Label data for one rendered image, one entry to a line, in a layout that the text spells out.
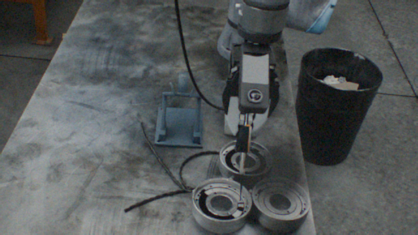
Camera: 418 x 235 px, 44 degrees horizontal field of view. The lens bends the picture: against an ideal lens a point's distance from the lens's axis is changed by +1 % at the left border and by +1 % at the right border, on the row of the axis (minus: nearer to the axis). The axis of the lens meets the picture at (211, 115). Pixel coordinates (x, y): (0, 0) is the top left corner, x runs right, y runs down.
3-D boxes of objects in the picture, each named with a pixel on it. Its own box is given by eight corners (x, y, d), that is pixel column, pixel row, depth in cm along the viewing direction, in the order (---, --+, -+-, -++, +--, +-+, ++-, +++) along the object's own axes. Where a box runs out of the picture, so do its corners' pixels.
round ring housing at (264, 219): (314, 208, 97) (319, 193, 95) (291, 245, 90) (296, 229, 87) (264, 184, 101) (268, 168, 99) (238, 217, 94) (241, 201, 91)
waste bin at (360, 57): (362, 175, 227) (392, 94, 201) (285, 168, 226) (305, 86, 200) (347, 126, 254) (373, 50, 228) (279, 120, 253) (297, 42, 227)
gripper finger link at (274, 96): (275, 113, 91) (280, 70, 86) (277, 118, 90) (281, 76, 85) (249, 113, 91) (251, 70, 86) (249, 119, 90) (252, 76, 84)
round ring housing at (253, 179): (235, 147, 109) (237, 132, 107) (279, 170, 105) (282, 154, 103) (207, 174, 102) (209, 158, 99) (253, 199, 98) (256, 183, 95)
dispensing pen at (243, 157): (233, 200, 91) (240, 104, 90) (230, 196, 95) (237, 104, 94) (245, 201, 91) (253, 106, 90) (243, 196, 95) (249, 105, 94)
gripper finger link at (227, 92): (243, 112, 91) (255, 71, 86) (243, 118, 90) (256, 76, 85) (217, 108, 91) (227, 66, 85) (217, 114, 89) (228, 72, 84)
